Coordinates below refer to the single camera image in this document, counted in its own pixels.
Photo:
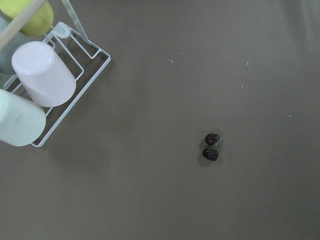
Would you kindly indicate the grey plastic cup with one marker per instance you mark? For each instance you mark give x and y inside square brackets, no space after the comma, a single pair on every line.
[7,52]

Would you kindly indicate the wooden rack handle bar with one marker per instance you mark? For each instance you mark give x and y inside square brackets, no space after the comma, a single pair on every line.
[19,21]

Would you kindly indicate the dark cherry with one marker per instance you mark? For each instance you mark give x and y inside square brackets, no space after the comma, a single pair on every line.
[212,139]
[210,154]

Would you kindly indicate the white wire cup rack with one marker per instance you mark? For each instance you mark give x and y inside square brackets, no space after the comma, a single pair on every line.
[54,37]

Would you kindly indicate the dark cherry lower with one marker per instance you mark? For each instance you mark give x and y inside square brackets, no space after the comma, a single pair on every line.
[210,154]

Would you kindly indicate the yellow green plastic cup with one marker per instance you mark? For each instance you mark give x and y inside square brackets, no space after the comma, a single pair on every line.
[38,24]

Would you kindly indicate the pink plastic cup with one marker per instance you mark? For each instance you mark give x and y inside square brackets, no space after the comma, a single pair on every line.
[45,77]

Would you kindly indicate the pale mint plastic cup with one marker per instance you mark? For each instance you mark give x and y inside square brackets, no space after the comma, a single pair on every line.
[21,120]

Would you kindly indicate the dark cherry upper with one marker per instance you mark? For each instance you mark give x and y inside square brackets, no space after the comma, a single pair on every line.
[212,139]

